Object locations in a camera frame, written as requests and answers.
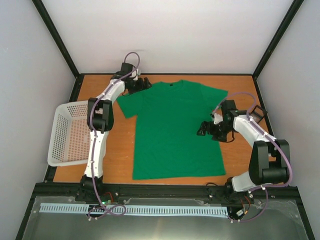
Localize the small electronics board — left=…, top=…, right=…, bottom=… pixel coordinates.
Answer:
left=100, top=192, right=114, bottom=205

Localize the black frame post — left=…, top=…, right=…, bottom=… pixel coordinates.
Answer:
left=32, top=0, right=80, bottom=79
left=252, top=0, right=304, bottom=80

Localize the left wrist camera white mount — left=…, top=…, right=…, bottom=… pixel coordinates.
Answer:
left=130, top=69, right=141, bottom=80

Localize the left black frame post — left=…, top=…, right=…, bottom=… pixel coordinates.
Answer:
left=32, top=0, right=80, bottom=79

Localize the light blue cable duct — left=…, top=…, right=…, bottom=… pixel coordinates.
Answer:
left=39, top=203, right=228, bottom=218

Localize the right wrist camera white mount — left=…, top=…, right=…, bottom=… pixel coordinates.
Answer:
left=210, top=112, right=223, bottom=125

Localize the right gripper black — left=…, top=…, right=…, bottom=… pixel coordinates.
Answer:
left=197, top=120, right=234, bottom=143

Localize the purple cable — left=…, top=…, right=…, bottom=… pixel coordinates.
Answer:
left=87, top=51, right=141, bottom=222
left=212, top=91, right=294, bottom=223

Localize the green t-shirt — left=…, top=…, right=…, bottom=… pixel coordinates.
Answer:
left=117, top=80, right=228, bottom=180

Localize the black brooch box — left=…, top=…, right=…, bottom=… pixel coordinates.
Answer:
left=249, top=105, right=268, bottom=125

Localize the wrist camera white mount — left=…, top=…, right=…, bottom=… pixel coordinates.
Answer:
left=130, top=69, right=141, bottom=80
left=210, top=112, right=223, bottom=125

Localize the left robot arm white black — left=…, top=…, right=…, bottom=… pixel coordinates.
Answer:
left=80, top=62, right=152, bottom=202

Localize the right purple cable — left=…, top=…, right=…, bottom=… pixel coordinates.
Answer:
left=212, top=91, right=294, bottom=223

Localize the white plastic basket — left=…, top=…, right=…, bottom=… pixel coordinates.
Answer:
left=47, top=100, right=90, bottom=167

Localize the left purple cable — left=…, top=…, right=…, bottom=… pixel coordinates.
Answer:
left=87, top=51, right=141, bottom=222

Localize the right black frame post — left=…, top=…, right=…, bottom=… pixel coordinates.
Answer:
left=252, top=0, right=304, bottom=80

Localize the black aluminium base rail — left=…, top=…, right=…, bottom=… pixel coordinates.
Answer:
left=97, top=182, right=228, bottom=205

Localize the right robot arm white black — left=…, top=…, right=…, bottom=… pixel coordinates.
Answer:
left=196, top=100, right=292, bottom=196

